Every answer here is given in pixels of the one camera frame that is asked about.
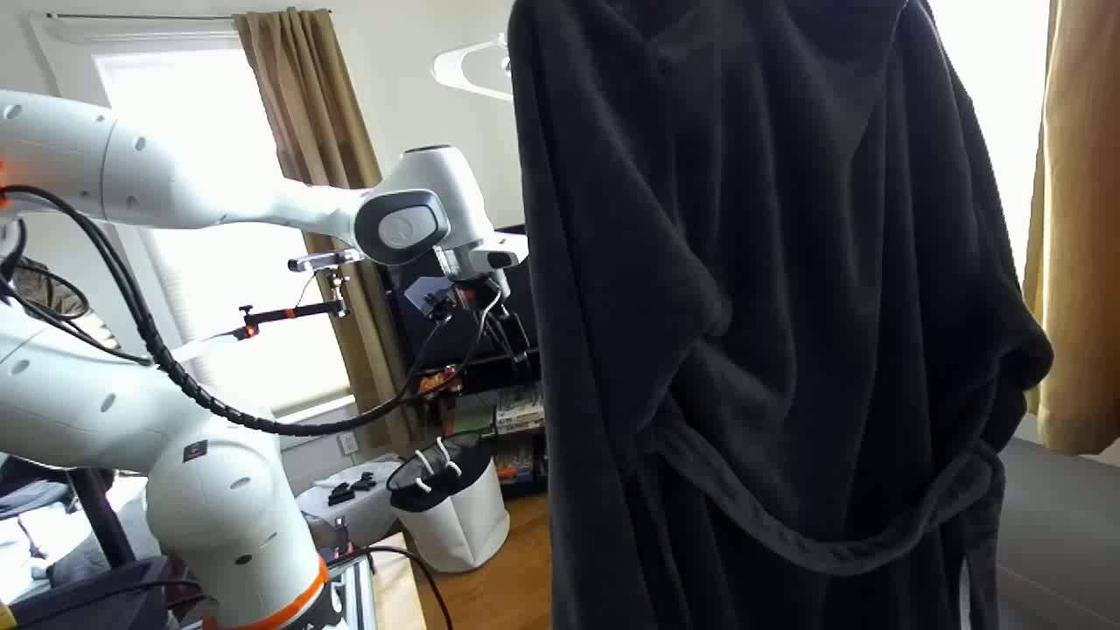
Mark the grey upholstered sofa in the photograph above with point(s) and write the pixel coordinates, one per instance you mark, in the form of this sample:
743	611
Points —
1062	537

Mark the black flat television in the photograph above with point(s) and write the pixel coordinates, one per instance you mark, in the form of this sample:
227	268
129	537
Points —
511	338

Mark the white basket with black rim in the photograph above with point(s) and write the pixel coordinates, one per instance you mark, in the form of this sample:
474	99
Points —
458	519

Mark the black rod with red ends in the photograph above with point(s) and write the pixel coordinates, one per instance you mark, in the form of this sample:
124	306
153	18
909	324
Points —
292	314

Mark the white plastic clothes hanger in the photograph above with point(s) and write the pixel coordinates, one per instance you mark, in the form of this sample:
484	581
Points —
465	71

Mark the small orange figurine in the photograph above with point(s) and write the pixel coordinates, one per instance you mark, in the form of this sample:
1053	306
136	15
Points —
439	379

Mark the small camera on tripod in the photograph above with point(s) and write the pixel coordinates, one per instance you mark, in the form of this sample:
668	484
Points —
322	261

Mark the tan window curtain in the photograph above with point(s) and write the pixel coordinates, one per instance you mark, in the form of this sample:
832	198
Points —
1078	232

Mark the colourful stacked boxes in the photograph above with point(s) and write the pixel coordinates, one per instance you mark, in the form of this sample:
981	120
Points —
511	419

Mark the brown window curtain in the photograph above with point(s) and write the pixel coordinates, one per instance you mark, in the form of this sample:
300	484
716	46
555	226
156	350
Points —
309	118

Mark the black game controller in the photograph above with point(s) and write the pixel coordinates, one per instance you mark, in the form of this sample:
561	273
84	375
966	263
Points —
352	488

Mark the dark plush bathrobe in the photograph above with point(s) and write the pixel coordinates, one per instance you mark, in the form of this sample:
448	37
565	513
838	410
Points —
792	301

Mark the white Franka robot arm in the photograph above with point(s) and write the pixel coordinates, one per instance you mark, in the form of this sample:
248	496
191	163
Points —
92	163

